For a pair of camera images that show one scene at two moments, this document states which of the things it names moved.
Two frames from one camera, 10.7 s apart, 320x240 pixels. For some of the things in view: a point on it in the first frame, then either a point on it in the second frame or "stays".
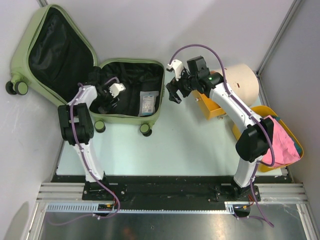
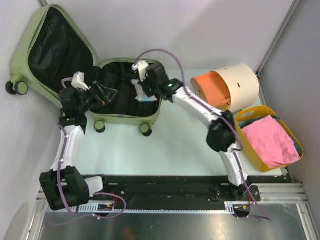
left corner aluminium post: [42, 3] stays
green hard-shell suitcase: [52, 55] stays
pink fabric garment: [285, 152] stays
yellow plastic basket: [263, 111] stays
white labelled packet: [147, 103] → [142, 96]
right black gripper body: [187, 84] → [151, 88]
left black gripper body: [106, 98] → [89, 99]
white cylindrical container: [242, 83] stays
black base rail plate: [169, 192] stays
